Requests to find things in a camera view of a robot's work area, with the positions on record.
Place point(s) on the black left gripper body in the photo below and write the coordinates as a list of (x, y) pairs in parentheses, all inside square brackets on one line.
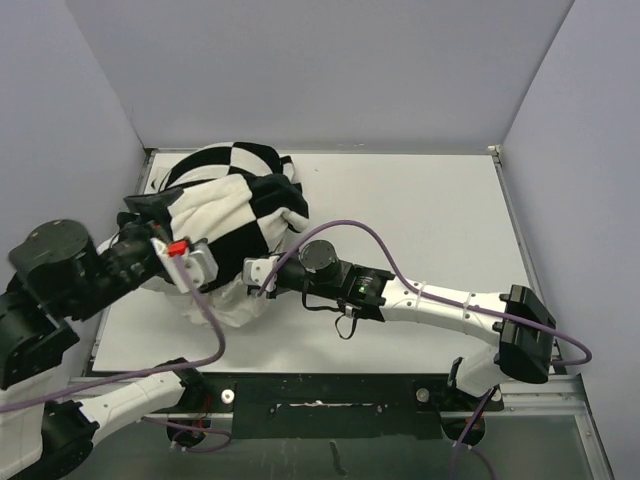
[(135, 258)]

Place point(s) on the black white checkered pillowcase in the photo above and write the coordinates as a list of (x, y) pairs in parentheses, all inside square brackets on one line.
[(242, 198)]

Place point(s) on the white pillow insert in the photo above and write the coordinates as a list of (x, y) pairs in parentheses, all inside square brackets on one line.
[(228, 296)]

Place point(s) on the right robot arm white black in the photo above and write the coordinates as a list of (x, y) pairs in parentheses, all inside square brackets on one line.
[(515, 327)]

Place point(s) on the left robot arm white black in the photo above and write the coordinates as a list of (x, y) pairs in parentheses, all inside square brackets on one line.
[(60, 277)]

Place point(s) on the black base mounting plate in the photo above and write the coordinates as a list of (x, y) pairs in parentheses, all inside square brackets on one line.
[(332, 406)]

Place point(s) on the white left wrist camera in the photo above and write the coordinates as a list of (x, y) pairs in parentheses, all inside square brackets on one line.
[(187, 264)]

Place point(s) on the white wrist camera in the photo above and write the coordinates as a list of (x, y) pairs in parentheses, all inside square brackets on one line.
[(187, 264), (259, 278)]

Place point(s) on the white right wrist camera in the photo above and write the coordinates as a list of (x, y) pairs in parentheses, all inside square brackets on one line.
[(259, 278)]

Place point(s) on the aluminium frame rail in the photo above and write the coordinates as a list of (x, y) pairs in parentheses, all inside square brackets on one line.
[(567, 385)]

